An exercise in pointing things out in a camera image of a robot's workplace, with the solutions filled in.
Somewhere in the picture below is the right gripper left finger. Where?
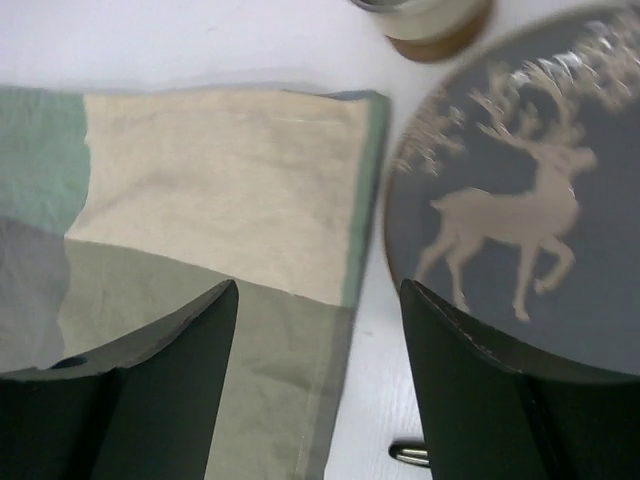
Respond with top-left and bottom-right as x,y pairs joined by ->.
1,280 -> 238,479

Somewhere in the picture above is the grey reindeer plate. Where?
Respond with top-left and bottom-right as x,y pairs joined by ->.
384,1 -> 639,377

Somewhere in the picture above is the metal cup with cork base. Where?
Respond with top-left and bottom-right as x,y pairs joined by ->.
352,0 -> 494,63

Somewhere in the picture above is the black table knife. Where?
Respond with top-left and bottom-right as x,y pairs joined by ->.
388,439 -> 431,468

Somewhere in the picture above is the green beige cloth placemat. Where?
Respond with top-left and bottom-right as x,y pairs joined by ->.
1,87 -> 390,479

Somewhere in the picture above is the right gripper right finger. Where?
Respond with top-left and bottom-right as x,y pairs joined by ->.
399,280 -> 639,479

